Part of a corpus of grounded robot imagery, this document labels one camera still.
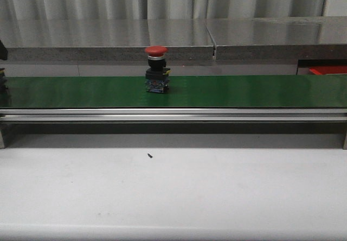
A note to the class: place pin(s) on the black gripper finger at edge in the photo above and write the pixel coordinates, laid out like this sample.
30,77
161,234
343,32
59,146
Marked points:
3,52

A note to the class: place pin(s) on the left grey stone slab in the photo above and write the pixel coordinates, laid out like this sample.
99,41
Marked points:
104,40

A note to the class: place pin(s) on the grey stone slab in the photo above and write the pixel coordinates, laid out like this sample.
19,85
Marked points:
104,40
285,38

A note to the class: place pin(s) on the right grey stone slab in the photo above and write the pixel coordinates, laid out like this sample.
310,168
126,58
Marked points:
285,38

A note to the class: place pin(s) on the red plastic tray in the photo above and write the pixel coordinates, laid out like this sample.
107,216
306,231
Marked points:
328,70

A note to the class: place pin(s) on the green conveyor belt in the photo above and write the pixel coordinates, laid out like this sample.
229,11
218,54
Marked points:
239,91

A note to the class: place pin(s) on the right steel conveyor leg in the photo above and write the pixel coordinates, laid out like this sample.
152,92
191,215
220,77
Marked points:
342,130

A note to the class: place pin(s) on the aluminium conveyor frame rail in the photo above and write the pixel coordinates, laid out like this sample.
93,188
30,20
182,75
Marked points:
174,115

